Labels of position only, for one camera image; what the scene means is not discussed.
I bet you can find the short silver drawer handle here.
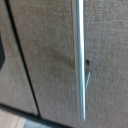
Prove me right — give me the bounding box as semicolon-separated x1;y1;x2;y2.
71;0;89;122

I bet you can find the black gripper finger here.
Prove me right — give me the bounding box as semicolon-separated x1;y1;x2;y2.
0;33;6;73

